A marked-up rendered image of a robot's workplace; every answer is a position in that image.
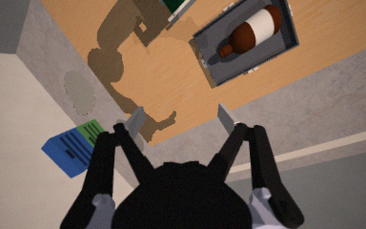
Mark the dark grey tray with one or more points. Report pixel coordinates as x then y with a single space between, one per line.
216 34

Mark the brown glass bottle with white label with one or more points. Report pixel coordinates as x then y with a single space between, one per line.
259 27

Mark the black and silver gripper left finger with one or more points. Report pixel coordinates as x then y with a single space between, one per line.
94 206

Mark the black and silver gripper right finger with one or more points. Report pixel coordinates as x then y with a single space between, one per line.
271 205

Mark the green plastic crate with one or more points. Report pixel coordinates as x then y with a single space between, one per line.
173 5

